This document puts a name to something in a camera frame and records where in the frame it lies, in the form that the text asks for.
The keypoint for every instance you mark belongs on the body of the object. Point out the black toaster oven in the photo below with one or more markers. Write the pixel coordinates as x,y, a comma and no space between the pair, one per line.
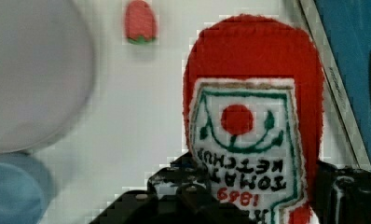
341,31

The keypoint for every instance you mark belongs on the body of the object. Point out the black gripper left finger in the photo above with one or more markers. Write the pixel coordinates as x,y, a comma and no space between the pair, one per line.
177,194

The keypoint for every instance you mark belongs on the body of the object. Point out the blue cup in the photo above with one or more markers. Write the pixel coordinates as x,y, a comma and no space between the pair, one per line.
26,189

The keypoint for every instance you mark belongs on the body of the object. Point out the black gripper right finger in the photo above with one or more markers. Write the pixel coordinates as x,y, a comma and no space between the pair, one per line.
342,196

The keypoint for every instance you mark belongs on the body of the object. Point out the red plush ketchup bottle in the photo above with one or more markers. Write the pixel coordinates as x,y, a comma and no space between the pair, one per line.
253,112

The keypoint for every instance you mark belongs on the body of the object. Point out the red plush strawberry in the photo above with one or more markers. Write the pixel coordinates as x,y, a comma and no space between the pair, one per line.
140,24

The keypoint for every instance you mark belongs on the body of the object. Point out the grey round plate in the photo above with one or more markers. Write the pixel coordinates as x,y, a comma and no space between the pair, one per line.
46,70

